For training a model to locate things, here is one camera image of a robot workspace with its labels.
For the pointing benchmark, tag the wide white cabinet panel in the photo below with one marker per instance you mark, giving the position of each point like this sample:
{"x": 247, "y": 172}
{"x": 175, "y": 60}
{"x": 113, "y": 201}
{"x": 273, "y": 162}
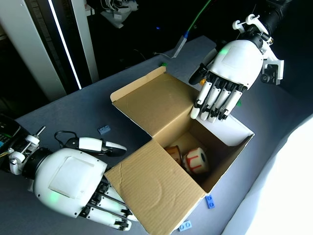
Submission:
{"x": 24, "y": 36}

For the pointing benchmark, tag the green toy block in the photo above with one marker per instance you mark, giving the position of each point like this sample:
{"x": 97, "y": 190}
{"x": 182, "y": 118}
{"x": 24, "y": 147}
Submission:
{"x": 239, "y": 103}
{"x": 163, "y": 64}

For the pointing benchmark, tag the white red-striped cylinder toy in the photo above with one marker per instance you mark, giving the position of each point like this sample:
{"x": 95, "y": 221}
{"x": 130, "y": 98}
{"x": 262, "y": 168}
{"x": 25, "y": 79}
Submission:
{"x": 195, "y": 160}

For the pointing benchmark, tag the grey table cloth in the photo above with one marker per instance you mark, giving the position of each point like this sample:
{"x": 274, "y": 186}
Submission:
{"x": 73, "y": 110}

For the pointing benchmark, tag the slate blue flat block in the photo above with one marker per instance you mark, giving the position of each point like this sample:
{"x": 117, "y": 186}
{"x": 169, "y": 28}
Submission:
{"x": 104, "y": 130}

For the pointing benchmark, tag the white backdrop sheet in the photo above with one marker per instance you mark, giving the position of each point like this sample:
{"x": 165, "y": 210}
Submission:
{"x": 281, "y": 183}

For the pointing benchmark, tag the brown cardboard box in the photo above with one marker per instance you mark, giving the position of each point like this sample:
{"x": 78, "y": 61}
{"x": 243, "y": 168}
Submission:
{"x": 151, "y": 102}

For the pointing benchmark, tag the bright blue flat block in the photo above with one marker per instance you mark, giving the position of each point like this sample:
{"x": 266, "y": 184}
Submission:
{"x": 210, "y": 202}

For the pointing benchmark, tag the brown round figurine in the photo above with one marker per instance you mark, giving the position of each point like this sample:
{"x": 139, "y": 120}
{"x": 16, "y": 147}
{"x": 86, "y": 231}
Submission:
{"x": 173, "y": 153}

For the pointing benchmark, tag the white lit strip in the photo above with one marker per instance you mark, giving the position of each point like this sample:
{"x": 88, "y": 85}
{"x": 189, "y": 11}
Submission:
{"x": 65, "y": 44}

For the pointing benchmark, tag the narrow white cabinet post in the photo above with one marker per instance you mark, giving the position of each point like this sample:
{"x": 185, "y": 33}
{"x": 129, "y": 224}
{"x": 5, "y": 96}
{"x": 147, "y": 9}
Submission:
{"x": 85, "y": 36}

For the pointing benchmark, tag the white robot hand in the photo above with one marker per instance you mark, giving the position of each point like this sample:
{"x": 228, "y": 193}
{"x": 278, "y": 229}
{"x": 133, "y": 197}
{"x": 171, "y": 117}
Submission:
{"x": 237, "y": 63}
{"x": 68, "y": 176}

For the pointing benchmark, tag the pale blue flat block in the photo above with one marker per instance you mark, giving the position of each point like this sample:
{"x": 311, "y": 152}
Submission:
{"x": 185, "y": 226}

